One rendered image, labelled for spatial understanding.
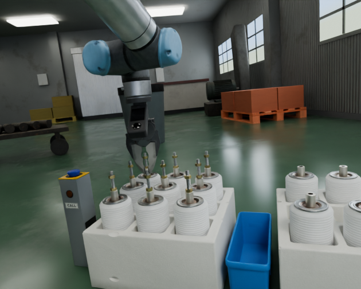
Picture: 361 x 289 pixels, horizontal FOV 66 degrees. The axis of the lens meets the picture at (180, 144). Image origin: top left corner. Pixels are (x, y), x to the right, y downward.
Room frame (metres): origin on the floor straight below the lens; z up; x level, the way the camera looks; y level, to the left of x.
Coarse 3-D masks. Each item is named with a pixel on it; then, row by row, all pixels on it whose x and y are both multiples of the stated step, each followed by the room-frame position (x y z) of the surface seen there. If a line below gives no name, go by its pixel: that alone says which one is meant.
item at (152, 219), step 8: (136, 208) 0.73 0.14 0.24; (144, 208) 0.71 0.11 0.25; (152, 208) 0.71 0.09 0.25; (160, 208) 0.72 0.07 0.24; (136, 216) 0.74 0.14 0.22; (144, 216) 0.71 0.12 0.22; (152, 216) 0.71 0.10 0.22; (160, 216) 0.72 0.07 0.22; (168, 216) 0.75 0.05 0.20; (144, 224) 0.71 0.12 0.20; (152, 224) 0.71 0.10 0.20; (160, 224) 0.72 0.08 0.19; (168, 224) 0.74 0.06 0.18; (152, 232) 0.71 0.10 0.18; (160, 232) 0.71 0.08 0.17
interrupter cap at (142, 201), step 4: (144, 196) 0.79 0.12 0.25; (156, 196) 0.78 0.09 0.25; (160, 196) 0.77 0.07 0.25; (140, 200) 0.76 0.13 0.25; (144, 200) 0.76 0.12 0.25; (156, 200) 0.75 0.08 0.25; (160, 200) 0.74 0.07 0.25; (140, 204) 0.73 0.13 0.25; (144, 204) 0.72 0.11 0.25; (148, 204) 0.72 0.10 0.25; (152, 204) 0.72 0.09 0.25; (156, 204) 0.72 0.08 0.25
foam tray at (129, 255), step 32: (224, 192) 0.97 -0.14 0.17; (96, 224) 0.79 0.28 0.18; (224, 224) 0.76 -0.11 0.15; (96, 256) 0.73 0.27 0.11; (128, 256) 0.70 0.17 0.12; (160, 256) 0.67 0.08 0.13; (192, 256) 0.64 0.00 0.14; (224, 256) 0.72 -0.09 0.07; (128, 288) 0.70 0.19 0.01; (160, 288) 0.67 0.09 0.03; (192, 288) 0.64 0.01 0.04
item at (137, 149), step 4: (132, 144) 0.75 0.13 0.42; (136, 144) 0.75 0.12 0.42; (132, 148) 0.75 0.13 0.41; (136, 148) 0.75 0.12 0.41; (140, 148) 0.75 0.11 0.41; (132, 152) 0.75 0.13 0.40; (136, 152) 0.75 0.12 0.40; (140, 152) 0.75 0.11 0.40; (136, 156) 0.75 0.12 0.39; (140, 156) 0.75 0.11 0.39; (136, 160) 0.75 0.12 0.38; (140, 160) 0.75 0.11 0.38; (136, 164) 0.75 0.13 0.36; (140, 164) 0.75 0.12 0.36; (140, 168) 0.75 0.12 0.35; (144, 168) 0.75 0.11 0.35; (144, 172) 0.75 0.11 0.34
